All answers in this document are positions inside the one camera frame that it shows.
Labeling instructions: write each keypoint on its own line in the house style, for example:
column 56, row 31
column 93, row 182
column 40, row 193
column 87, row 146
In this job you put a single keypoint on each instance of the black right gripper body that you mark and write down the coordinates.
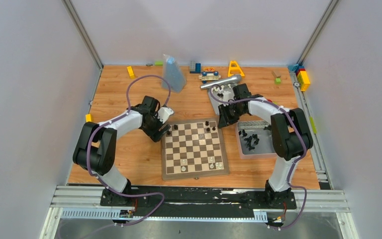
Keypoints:
column 230, row 113

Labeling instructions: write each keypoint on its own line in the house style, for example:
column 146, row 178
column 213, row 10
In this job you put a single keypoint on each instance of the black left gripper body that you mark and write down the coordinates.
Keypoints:
column 156, row 126

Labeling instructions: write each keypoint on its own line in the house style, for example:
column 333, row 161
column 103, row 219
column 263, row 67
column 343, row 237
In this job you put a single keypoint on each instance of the grey tray white pieces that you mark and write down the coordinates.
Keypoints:
column 218, row 95

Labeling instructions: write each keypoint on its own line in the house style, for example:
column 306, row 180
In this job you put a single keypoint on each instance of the wooden chess board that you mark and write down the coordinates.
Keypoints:
column 192, row 149

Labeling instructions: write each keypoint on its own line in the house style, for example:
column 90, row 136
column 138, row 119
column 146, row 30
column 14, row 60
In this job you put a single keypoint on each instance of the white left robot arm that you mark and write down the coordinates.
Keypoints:
column 96, row 146

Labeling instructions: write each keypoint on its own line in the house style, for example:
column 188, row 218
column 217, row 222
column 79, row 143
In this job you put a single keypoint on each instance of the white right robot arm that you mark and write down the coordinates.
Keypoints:
column 291, row 136

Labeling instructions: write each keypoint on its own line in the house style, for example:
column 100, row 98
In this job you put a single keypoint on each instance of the pile of black chess pieces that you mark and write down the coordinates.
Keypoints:
column 248, row 140

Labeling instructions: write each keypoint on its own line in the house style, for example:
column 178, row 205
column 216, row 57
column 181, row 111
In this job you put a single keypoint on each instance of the grey tray black pieces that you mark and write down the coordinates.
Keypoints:
column 265, row 148

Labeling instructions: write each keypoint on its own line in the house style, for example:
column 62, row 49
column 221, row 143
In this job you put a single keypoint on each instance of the silver metal cylinder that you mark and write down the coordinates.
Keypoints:
column 224, row 81

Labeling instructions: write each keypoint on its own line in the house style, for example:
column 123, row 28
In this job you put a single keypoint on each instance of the blue white toy car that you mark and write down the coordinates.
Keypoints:
column 209, row 74

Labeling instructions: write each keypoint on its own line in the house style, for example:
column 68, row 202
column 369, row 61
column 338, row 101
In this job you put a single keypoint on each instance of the yellow triangular toy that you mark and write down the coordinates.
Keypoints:
column 235, row 69

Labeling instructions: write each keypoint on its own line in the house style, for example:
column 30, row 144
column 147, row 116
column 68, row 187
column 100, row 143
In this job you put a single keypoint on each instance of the clear blue plastic bag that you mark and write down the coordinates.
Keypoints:
column 173, row 74

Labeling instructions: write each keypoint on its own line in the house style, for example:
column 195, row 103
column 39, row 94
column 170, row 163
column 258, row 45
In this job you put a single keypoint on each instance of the blue grey lego block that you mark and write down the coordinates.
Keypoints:
column 194, row 67

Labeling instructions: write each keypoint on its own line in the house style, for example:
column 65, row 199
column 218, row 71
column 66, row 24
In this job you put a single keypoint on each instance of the yellow cube at left edge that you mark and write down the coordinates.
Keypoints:
column 88, row 118

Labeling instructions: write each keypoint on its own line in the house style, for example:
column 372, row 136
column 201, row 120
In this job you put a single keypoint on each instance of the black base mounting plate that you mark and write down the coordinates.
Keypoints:
column 196, row 202

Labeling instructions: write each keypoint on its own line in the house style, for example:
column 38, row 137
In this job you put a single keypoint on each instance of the stacked coloured duplo blocks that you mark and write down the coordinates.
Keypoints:
column 301, row 75

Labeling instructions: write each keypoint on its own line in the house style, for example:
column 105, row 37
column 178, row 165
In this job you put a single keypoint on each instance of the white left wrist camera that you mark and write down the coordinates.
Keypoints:
column 164, row 114

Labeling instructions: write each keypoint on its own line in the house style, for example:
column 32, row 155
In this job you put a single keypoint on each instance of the yellow block by wall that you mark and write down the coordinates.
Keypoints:
column 131, row 72

